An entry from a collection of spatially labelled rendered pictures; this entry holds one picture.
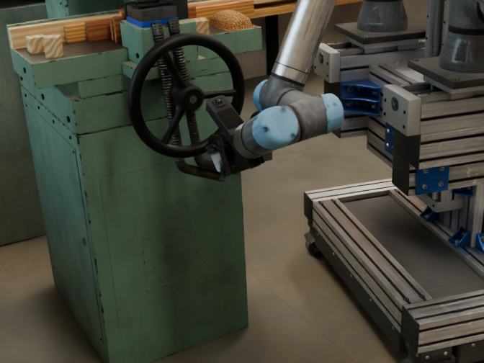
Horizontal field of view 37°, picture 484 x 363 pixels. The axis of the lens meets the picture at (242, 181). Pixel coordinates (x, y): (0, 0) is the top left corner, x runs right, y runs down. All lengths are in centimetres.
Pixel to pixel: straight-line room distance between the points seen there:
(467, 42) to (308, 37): 45
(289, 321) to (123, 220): 66
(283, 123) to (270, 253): 134
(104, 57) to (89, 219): 41
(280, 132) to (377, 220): 112
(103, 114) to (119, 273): 44
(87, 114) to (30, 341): 83
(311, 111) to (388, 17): 87
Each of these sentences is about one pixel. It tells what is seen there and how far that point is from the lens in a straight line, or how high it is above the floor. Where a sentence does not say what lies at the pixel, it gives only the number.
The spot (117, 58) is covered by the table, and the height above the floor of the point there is 88.
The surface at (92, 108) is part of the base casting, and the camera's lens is 177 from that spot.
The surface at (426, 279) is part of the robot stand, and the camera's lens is 209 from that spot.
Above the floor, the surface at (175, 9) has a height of 99.
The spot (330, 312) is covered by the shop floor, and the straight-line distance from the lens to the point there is 231.
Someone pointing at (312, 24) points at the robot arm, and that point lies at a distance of 149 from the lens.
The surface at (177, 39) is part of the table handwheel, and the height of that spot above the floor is 95.
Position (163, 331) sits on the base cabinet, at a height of 9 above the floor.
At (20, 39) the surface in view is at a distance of 187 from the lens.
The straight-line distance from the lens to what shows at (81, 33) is 189.
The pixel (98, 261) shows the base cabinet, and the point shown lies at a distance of 192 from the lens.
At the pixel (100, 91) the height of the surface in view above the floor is 81.
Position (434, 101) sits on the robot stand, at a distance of 177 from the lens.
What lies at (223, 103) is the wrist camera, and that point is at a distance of 153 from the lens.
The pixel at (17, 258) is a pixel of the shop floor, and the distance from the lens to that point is 280.
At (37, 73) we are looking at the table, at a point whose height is 88.
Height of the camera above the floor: 128
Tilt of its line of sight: 23 degrees down
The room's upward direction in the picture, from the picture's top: 3 degrees counter-clockwise
